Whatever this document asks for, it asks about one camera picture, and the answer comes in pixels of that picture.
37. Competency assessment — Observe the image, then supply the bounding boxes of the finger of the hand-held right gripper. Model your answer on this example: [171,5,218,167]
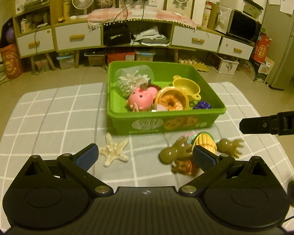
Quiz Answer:
[239,114,280,135]

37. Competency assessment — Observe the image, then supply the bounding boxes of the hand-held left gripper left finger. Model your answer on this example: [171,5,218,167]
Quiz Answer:
[16,143,113,198]

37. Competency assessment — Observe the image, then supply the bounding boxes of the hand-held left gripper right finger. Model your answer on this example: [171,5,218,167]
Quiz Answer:
[178,145,275,198]

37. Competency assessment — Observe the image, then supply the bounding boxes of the yellow toy corn cob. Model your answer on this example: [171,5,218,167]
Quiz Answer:
[192,132,218,154]

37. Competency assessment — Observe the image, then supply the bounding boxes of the brown orange toy figure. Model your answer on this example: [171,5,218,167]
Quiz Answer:
[171,159,199,177]

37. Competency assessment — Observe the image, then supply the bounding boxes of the white starfish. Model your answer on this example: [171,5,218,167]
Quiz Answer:
[99,132,130,167]

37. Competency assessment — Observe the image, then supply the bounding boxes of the brown octopus toy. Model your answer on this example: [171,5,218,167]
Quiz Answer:
[216,138,245,158]
[159,136,194,165]

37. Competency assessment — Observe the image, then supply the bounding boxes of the purple toy grapes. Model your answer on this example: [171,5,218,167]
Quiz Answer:
[192,100,212,110]

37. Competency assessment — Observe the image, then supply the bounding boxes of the green plastic storage box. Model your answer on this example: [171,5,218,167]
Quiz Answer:
[106,61,226,136]

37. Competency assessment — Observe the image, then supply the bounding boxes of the orange toy pot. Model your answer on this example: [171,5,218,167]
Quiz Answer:
[154,88,190,112]

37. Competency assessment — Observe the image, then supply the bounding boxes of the small pink toy block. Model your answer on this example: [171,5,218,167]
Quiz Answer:
[151,103,167,112]

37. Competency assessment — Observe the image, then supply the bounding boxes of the yellow toy pot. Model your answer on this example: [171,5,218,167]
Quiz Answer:
[172,75,202,101]

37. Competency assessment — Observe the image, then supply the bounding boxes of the pink pig toy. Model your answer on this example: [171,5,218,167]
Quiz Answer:
[126,86,158,112]

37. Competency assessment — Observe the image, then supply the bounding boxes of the clear cotton swab container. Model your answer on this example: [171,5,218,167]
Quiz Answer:
[113,65,154,98]

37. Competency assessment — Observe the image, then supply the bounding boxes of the grey checked blanket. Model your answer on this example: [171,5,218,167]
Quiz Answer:
[0,81,294,229]

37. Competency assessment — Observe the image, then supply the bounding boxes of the printed cardboard boxes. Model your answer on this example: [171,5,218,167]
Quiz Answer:
[240,56,275,83]

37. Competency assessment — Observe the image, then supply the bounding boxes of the white printed storage crate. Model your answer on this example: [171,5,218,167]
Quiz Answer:
[214,53,240,75]

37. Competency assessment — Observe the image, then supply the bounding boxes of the dark round object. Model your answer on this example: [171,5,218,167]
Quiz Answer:
[286,180,294,207]

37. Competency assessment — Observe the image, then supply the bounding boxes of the red gift box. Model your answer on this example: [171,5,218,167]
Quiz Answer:
[250,34,272,63]

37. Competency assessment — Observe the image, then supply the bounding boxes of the grey refrigerator with papers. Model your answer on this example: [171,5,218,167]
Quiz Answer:
[262,0,294,91]

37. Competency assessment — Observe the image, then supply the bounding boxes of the yellow egg tray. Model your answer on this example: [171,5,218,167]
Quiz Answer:
[178,54,209,72]

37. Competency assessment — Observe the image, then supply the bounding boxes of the clear bin blue lid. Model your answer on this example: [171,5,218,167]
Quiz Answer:
[56,54,76,70]

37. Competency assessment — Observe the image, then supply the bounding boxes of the clear plastic bin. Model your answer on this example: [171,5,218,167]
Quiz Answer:
[134,50,155,62]
[84,51,106,67]

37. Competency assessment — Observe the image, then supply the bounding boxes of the black microwave oven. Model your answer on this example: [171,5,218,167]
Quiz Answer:
[226,10,262,44]

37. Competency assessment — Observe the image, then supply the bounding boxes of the flat red box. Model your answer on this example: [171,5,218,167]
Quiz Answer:
[106,52,135,65]

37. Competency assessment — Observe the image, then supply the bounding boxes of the long wooden media cabinet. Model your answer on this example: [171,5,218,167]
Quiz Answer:
[12,0,262,75]

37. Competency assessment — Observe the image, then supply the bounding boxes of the orange printed bag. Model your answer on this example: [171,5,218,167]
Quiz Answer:
[0,43,24,79]

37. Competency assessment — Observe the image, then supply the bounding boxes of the tall printed canister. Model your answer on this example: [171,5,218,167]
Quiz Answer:
[202,0,212,28]

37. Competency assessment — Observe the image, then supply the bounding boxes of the black bag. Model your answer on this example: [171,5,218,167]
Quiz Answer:
[103,24,132,47]

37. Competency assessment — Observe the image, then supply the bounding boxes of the white appliance box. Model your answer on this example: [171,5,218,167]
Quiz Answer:
[219,0,248,12]

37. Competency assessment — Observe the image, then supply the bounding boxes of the pile of folded clothes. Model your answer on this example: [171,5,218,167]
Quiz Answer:
[132,28,171,47]

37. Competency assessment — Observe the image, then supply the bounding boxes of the purple ball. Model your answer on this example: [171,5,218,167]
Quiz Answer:
[5,27,15,42]

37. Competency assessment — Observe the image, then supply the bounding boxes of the pink fringed cloth runner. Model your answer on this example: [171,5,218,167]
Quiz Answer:
[87,8,197,30]

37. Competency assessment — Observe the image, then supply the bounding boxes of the stack of papers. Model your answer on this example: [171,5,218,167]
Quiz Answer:
[24,0,51,11]

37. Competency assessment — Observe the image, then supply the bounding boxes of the white drawer wooden handle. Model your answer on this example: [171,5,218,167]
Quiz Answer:
[171,26,222,53]
[54,23,102,52]
[16,28,55,59]
[218,37,255,61]

